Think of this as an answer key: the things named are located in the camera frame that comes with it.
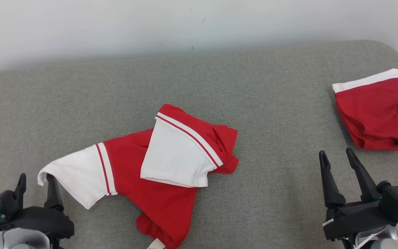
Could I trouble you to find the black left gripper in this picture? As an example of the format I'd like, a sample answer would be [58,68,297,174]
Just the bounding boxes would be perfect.
[7,173,75,239]

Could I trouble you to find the red and white t-shirt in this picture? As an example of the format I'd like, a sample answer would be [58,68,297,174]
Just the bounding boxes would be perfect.
[37,104,239,249]

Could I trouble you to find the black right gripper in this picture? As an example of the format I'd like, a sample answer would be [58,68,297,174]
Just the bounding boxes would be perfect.
[319,148,398,241]

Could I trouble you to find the red basketball shorts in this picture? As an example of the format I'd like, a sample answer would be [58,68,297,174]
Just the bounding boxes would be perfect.
[332,68,398,151]

